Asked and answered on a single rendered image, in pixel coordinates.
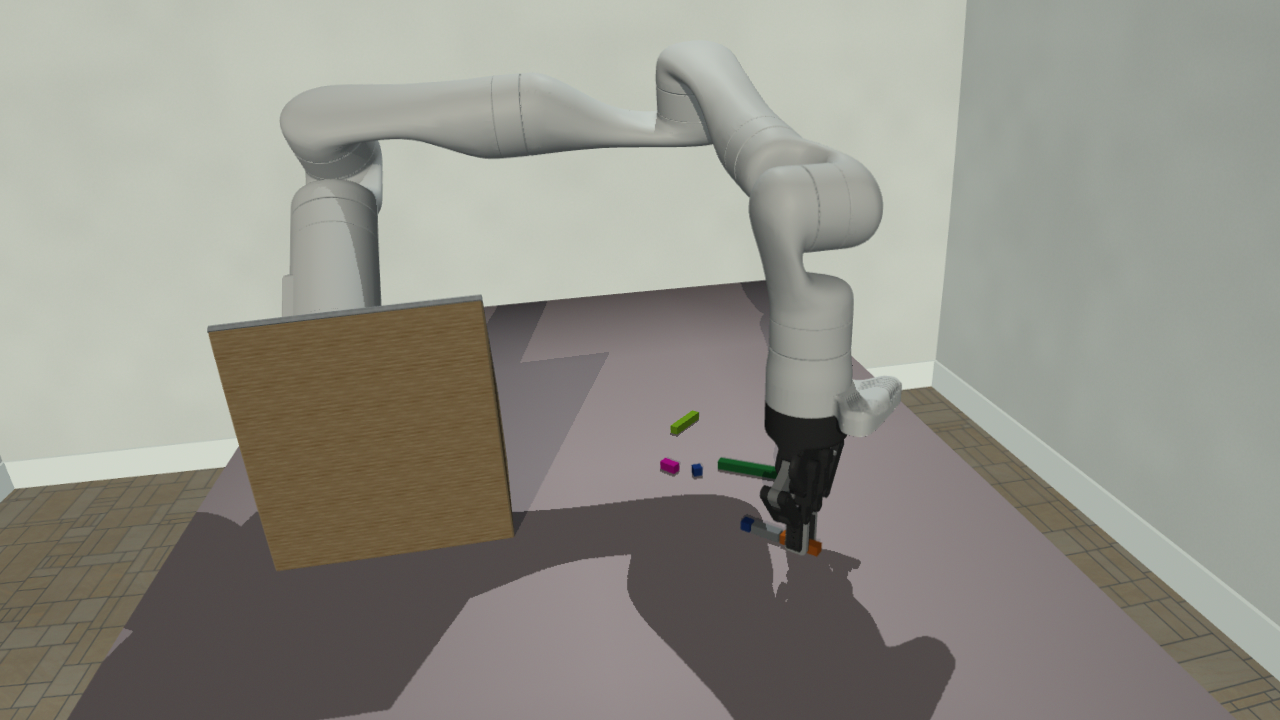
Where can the orange rod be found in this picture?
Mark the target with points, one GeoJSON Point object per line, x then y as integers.
{"type": "Point", "coordinates": [814, 546]}

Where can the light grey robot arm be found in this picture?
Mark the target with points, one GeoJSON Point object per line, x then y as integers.
{"type": "Point", "coordinates": [334, 247]}

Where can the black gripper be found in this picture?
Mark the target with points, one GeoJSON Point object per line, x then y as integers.
{"type": "Point", "coordinates": [808, 471]}

